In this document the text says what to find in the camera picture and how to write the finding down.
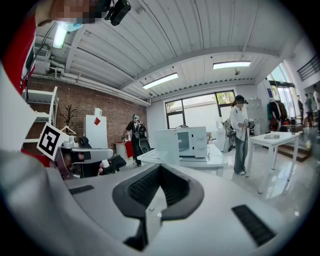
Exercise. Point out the red sweater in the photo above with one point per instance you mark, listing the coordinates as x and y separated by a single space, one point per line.
17 55

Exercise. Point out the rack of dark clothes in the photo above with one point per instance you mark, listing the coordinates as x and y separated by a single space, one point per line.
276 112

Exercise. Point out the wooden step platform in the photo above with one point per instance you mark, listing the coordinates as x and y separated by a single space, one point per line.
292 151

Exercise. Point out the black stair railing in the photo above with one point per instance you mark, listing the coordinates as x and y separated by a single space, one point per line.
310 67

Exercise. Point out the white microwave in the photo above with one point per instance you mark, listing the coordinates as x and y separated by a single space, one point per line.
198 142

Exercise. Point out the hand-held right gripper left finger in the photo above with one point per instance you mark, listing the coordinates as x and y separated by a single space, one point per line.
100 205

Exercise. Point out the black-framed window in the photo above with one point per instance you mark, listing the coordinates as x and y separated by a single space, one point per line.
200 110

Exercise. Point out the dark coat stand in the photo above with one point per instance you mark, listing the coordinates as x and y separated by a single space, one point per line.
68 115

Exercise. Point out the white panel edge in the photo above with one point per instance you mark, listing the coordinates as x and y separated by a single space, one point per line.
166 147

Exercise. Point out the person's left hand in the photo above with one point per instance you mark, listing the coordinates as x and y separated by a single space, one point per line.
101 168

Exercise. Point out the white table with black lines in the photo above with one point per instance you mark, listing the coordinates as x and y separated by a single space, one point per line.
215 160

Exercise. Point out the white square-legged table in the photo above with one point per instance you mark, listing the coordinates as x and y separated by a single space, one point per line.
265 138

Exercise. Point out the ceiling light panel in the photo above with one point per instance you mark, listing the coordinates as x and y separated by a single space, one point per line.
160 80
231 65
60 37

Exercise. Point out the red and white box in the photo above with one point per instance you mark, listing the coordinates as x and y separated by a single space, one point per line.
129 148

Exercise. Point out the black head-mounted camera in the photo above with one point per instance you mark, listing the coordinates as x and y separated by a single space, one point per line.
120 11

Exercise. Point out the light blue face mask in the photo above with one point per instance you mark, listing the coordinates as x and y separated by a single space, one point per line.
70 25

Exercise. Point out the white shelf rack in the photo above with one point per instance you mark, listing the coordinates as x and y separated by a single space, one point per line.
42 100

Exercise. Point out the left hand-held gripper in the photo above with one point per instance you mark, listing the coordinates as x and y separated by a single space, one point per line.
51 140

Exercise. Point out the white refrigerator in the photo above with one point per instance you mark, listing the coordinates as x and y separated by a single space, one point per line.
96 135

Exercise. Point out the grey lockers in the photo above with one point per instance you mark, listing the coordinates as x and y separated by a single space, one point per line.
255 115

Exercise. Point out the clothes hanger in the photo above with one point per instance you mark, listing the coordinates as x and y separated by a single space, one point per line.
68 130

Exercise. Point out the white water dispenser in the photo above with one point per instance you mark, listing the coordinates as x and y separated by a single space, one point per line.
220 135

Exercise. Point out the white air conditioner unit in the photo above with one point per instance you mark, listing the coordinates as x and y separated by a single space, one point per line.
42 61

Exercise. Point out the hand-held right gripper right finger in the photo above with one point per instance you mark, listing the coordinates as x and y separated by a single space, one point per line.
212 225

